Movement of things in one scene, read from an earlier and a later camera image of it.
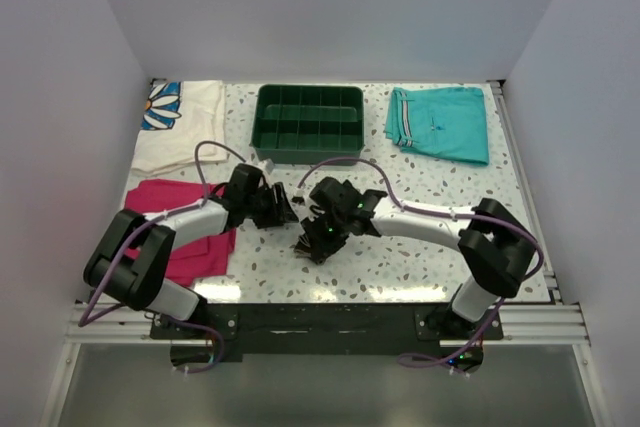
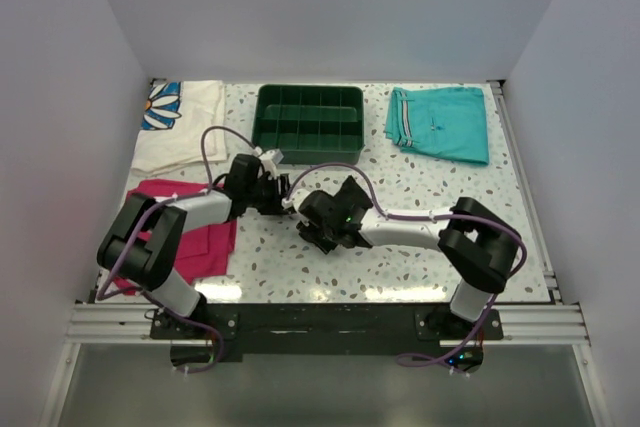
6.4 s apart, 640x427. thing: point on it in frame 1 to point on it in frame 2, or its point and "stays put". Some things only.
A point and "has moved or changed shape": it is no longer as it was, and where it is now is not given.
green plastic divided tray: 304,124 stays put
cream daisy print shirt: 178,115 stays put
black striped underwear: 303,248 has moved or changed shape
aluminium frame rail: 121,325 stays put
